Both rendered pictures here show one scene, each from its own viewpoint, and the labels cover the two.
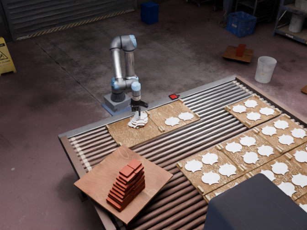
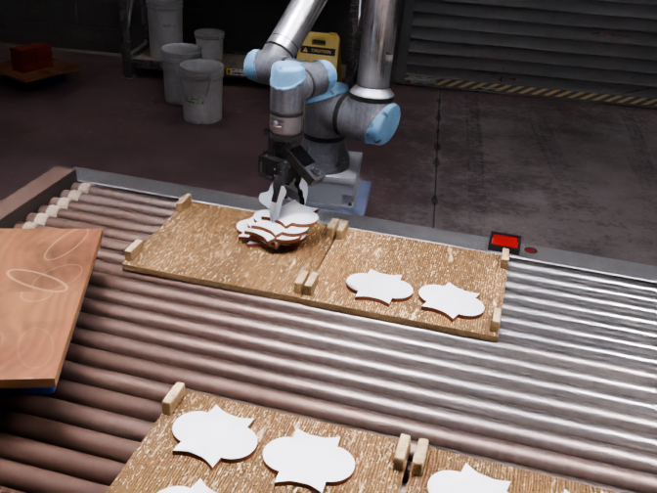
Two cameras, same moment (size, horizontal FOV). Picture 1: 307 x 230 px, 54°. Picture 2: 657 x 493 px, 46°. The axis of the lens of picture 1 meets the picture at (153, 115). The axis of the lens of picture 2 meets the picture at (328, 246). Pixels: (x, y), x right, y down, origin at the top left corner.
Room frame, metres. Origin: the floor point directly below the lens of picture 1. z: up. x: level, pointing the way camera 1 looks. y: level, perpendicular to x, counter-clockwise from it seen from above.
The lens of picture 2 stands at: (1.04, -1.10, 1.81)
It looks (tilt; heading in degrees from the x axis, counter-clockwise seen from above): 28 degrees down; 45
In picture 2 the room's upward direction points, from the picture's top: 4 degrees clockwise
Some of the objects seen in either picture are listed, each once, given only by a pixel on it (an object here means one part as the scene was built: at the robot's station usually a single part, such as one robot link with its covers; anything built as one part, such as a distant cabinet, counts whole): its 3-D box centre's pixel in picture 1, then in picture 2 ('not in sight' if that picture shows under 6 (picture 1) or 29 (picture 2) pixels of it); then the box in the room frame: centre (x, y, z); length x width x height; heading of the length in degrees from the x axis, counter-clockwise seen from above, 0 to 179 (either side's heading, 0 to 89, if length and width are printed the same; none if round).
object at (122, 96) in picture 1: (117, 94); (324, 147); (2.48, 0.36, 1.01); 0.15 x 0.15 x 0.10
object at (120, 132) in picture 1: (134, 130); (238, 246); (2.03, 0.17, 0.93); 0.41 x 0.35 x 0.02; 121
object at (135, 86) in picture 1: (135, 89); (287, 88); (2.15, 0.15, 1.29); 0.09 x 0.08 x 0.11; 13
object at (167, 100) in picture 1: (159, 105); (432, 245); (2.47, -0.06, 0.89); 2.08 x 0.08 x 0.06; 121
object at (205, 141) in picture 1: (199, 143); (376, 405); (1.90, -0.40, 0.90); 1.95 x 0.05 x 0.05; 121
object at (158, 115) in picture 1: (172, 116); (411, 279); (2.24, -0.18, 0.93); 0.41 x 0.35 x 0.02; 121
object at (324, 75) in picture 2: (132, 83); (307, 78); (2.25, 0.19, 1.29); 0.11 x 0.11 x 0.08; 13
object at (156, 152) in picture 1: (193, 137); (388, 373); (1.98, -0.35, 0.90); 1.95 x 0.05 x 0.05; 121
